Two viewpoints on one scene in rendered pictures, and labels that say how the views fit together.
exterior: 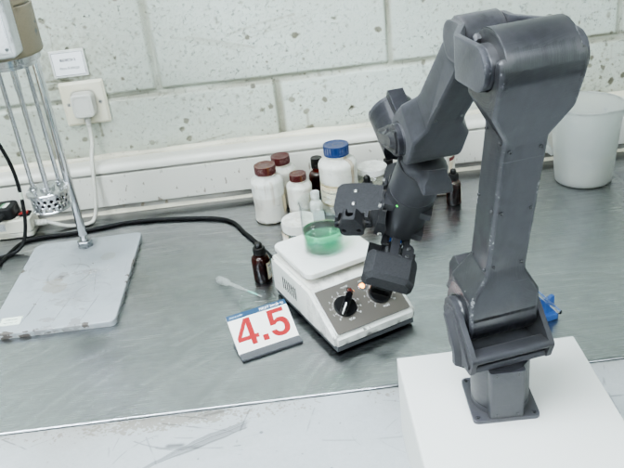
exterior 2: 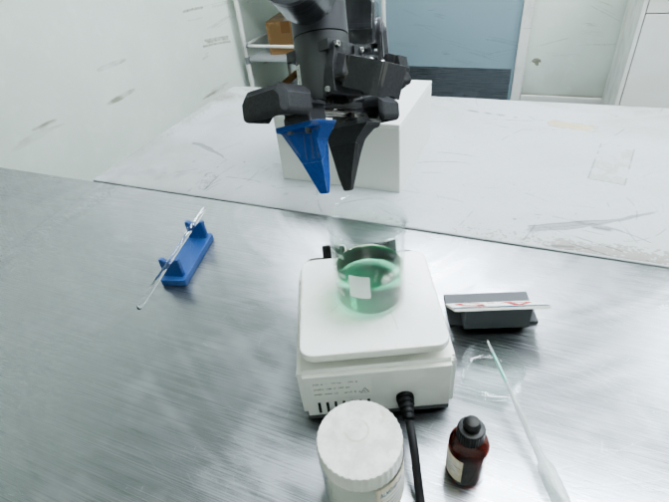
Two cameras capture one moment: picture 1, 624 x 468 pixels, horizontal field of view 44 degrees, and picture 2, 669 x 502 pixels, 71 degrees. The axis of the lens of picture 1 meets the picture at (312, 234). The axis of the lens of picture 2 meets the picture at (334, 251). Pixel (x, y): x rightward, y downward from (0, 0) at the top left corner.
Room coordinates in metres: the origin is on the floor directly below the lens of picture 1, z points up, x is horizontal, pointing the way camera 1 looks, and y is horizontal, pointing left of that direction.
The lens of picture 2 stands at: (1.27, 0.09, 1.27)
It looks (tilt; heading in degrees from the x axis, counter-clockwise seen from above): 38 degrees down; 206
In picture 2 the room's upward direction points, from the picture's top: 7 degrees counter-clockwise
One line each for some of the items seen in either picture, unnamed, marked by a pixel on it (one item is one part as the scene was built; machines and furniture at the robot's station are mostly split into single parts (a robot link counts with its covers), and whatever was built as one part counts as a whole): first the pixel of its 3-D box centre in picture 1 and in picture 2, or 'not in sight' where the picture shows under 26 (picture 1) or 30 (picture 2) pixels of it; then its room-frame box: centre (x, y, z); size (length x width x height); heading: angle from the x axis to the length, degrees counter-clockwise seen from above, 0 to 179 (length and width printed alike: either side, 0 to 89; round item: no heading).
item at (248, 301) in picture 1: (257, 305); (492, 371); (0.98, 0.09, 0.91); 0.06 x 0.06 x 0.02
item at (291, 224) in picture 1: (301, 240); (362, 466); (1.12, 0.02, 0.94); 0.06 x 0.06 x 0.08
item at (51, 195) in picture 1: (32, 135); not in sight; (1.15, 0.41, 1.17); 0.07 x 0.07 x 0.25
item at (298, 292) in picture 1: (336, 281); (367, 314); (0.97, -0.03, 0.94); 0.22 x 0.13 x 0.08; 24
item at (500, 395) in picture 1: (499, 374); not in sight; (0.60, -0.17, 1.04); 0.07 x 0.07 x 0.06; 89
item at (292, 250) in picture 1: (325, 249); (367, 301); (1.00, -0.02, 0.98); 0.12 x 0.12 x 0.01; 24
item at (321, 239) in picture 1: (323, 226); (366, 258); (0.99, -0.02, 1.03); 0.07 x 0.06 x 0.08; 47
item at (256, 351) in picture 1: (264, 329); (492, 301); (0.90, 0.08, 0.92); 0.09 x 0.06 x 0.04; 110
